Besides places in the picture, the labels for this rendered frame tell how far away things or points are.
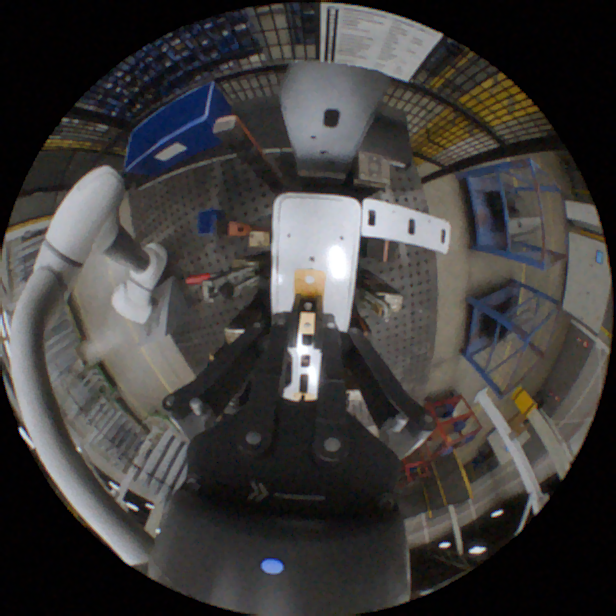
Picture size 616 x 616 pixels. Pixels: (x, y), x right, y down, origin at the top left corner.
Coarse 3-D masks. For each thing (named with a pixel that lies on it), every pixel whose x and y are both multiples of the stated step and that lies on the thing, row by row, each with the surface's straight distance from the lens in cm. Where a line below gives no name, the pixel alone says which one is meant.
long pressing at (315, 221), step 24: (288, 216) 47; (312, 216) 46; (336, 216) 46; (360, 216) 48; (288, 240) 46; (312, 240) 46; (336, 240) 46; (288, 264) 47; (312, 264) 46; (336, 264) 46; (288, 288) 48; (336, 288) 48; (336, 312) 50; (312, 336) 53; (312, 360) 58; (288, 384) 68; (312, 384) 66
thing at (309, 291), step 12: (300, 276) 21; (312, 276) 21; (324, 276) 21; (300, 288) 21; (312, 288) 21; (324, 288) 21; (312, 300) 21; (312, 312) 21; (300, 324) 23; (312, 324) 23
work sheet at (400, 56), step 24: (360, 24) 49; (384, 24) 50; (408, 24) 50; (336, 48) 52; (360, 48) 52; (384, 48) 52; (408, 48) 53; (432, 48) 53; (384, 72) 57; (408, 72) 57
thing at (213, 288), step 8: (232, 272) 35; (240, 272) 37; (208, 280) 30; (216, 280) 30; (224, 280) 32; (232, 280) 36; (240, 280) 39; (248, 280) 40; (200, 288) 33; (208, 288) 30; (216, 288) 30; (224, 288) 28; (232, 288) 30; (208, 296) 31; (216, 296) 31; (224, 296) 29; (232, 296) 30
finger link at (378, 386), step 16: (352, 336) 13; (368, 352) 12; (352, 368) 13; (368, 368) 11; (384, 368) 11; (368, 384) 11; (384, 384) 10; (400, 384) 10; (368, 400) 11; (384, 400) 10; (400, 400) 9; (384, 416) 10; (416, 416) 9; (432, 416) 9; (416, 432) 9
